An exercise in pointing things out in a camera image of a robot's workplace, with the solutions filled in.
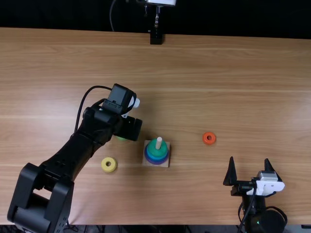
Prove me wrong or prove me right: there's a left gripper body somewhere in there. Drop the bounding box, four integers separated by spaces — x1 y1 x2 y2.
113 116 143 142

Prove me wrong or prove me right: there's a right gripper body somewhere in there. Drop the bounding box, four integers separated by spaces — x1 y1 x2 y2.
230 179 258 197

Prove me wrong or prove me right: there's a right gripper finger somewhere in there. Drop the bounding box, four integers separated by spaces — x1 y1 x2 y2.
223 156 238 186
264 158 283 182

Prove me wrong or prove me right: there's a dark green ring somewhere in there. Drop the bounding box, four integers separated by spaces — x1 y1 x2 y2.
147 138 168 156

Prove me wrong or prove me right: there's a purple ring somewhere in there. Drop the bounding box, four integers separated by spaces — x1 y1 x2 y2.
145 155 169 166

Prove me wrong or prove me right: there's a wooden peg base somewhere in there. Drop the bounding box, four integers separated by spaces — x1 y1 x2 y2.
142 136 172 168

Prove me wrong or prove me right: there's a black clamp stand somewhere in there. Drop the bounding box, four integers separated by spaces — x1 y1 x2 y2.
144 4 165 45

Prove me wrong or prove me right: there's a white mounted device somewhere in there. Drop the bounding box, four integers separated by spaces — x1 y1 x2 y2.
145 0 177 7

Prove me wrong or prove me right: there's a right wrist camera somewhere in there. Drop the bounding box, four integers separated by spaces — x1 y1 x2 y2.
245 170 285 196

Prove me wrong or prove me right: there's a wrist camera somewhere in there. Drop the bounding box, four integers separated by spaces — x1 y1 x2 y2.
245 170 285 196
121 93 141 119

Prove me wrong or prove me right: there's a black cable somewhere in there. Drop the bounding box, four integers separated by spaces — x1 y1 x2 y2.
237 179 258 233
109 0 118 32
267 205 288 226
74 85 114 136

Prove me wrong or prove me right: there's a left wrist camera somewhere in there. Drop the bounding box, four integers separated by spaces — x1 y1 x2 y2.
121 93 141 119

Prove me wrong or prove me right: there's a dark blue ring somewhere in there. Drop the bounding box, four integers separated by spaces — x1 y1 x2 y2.
144 145 169 163

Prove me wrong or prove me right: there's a light blue ring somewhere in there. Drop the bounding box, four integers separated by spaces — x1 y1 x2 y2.
145 143 169 160

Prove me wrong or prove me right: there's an orange ring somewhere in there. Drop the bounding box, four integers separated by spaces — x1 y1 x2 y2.
202 132 217 146

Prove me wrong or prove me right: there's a yellow ring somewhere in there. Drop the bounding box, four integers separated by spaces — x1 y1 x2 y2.
101 157 118 173

